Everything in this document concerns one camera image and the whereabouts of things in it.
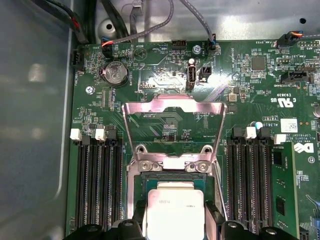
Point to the internal USB port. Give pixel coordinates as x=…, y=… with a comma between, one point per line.
x=191, y=76

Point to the black fan connector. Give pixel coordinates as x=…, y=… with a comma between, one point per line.
x=290, y=37

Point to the CPU socket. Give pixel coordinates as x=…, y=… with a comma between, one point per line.
x=130, y=190

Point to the silver motherboard screw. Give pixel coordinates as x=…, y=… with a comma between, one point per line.
x=89, y=90
x=197, y=49

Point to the black open PC case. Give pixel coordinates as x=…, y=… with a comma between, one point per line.
x=237, y=22

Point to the green motherboard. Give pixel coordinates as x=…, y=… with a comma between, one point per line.
x=250, y=105

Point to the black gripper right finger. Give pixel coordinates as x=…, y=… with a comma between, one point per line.
x=212, y=220

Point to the green RAM stick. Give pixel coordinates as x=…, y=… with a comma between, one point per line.
x=282, y=180

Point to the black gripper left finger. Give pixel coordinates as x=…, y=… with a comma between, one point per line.
x=138, y=212

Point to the silver coin cell battery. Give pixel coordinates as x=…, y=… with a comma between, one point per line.
x=116, y=73

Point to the silver CPU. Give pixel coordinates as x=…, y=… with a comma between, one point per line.
x=175, y=212

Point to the metal locking lever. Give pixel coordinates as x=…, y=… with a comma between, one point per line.
x=222, y=200

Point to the metal socket cover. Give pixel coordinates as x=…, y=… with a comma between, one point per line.
x=160, y=103

